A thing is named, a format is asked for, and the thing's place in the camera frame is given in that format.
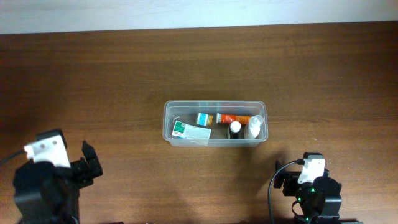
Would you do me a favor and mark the white bottle clear cap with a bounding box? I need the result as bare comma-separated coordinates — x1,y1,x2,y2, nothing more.
244,115,264,140

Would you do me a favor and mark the dark bottle white cap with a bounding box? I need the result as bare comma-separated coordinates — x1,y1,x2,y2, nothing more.
228,121,241,139

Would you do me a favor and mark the orange tablet tube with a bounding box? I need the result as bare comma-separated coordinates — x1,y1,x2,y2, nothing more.
216,113,251,125

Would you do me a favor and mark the white green medicine box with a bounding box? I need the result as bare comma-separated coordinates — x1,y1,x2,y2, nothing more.
172,121,211,139

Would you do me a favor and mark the small blue-label gold-cap bottle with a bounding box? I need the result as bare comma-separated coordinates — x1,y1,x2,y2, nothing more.
196,113,213,126

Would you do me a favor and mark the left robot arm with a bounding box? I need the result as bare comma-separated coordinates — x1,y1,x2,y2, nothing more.
13,141,103,223

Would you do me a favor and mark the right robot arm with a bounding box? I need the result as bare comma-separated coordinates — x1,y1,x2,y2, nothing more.
267,152,362,224

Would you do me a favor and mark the clear plastic container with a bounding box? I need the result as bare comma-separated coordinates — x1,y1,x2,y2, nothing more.
162,100,269,147

